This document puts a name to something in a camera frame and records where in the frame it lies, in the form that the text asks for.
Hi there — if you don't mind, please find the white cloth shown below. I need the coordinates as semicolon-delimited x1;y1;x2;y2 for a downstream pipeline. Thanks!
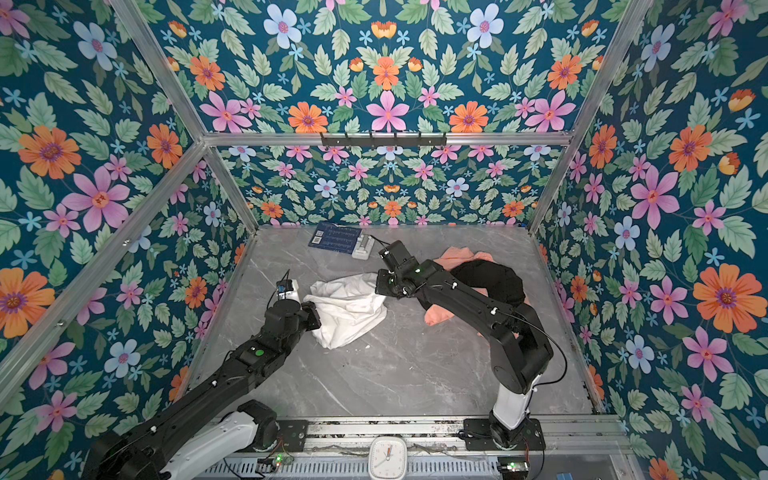
303;273;388;350

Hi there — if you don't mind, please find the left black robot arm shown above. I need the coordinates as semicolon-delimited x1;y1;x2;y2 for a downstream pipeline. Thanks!
82;299;321;479

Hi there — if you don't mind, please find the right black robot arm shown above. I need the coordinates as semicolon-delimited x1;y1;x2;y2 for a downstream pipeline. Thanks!
375;248;554;449

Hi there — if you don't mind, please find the pink cloth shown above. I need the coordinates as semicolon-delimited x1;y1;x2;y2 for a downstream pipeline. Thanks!
424;246;532;328

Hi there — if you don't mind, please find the black cloth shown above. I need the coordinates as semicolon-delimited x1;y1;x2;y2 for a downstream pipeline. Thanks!
450;259;526;307

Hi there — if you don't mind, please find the white plastic clip device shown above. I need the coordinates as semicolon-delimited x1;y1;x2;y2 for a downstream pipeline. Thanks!
351;234;376;261

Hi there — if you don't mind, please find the dark blue card packet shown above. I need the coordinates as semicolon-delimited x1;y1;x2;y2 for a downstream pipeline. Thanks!
308;222;362;255

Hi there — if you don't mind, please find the white square clock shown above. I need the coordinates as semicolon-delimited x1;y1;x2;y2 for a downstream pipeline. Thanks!
368;436;408;480

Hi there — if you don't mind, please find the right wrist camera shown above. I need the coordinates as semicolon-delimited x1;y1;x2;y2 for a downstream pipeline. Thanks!
379;240;418;272

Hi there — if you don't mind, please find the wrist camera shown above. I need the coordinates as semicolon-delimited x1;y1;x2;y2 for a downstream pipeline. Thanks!
276;279;301;302
379;240;418;272

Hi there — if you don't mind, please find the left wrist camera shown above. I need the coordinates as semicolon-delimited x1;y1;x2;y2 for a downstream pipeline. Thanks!
276;279;301;302

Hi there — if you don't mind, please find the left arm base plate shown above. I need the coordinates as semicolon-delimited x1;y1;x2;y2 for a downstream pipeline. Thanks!
241;419;310;453

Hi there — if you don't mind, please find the black hook rail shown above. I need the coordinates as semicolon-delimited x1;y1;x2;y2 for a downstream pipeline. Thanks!
320;133;448;148

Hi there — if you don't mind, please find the aluminium front rail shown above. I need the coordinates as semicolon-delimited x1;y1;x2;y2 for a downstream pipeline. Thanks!
140;415;631;457

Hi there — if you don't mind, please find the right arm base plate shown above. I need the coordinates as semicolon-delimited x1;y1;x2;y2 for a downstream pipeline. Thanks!
457;418;546;451

